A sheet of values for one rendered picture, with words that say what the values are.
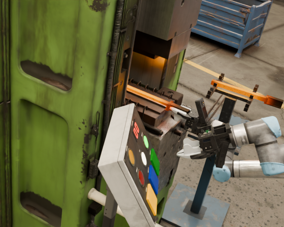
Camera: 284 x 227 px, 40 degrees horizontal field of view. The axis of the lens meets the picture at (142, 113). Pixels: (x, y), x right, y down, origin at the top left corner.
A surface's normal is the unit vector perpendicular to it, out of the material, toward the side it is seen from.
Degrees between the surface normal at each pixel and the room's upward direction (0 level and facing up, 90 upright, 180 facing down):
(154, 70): 90
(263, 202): 0
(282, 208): 0
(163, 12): 90
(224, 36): 90
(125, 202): 90
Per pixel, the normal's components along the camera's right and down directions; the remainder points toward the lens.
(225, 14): -0.56, 0.33
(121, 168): -0.08, 0.51
